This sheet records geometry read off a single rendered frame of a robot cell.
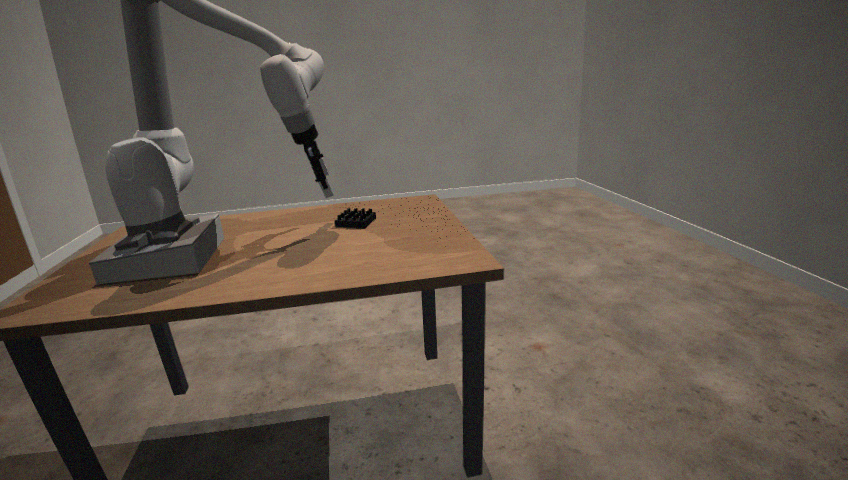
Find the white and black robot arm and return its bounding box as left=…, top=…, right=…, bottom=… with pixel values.
left=106, top=0, right=324, bottom=251

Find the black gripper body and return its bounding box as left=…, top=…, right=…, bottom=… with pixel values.
left=291, top=124, right=318, bottom=150

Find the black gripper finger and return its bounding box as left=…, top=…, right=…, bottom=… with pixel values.
left=313, top=140, right=329, bottom=176
left=304, top=144, right=334, bottom=198

